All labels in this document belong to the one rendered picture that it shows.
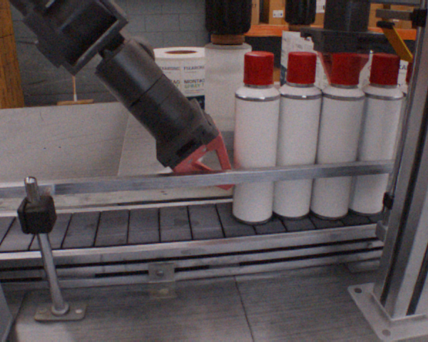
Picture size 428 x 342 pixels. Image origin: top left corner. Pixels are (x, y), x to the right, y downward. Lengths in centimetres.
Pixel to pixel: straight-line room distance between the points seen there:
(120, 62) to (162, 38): 443
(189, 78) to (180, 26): 397
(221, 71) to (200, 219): 29
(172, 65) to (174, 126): 45
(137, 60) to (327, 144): 24
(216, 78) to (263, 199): 29
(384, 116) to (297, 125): 11
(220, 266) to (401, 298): 21
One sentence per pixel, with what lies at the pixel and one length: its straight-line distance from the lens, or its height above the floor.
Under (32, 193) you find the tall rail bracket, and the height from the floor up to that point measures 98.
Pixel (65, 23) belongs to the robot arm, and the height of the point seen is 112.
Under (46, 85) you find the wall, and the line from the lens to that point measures 512.
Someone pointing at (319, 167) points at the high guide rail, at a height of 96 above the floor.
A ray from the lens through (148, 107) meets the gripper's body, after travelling 41.
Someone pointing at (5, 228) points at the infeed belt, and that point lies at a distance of 55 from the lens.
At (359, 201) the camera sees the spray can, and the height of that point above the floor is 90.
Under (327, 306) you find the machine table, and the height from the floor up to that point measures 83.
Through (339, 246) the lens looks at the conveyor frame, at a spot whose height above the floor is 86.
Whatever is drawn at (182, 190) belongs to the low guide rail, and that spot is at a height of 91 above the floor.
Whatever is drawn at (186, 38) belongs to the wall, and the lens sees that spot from 484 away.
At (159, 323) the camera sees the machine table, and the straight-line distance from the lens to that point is 44.
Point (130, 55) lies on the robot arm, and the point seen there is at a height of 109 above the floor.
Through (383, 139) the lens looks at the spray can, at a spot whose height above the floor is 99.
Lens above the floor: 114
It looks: 24 degrees down
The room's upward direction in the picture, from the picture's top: straight up
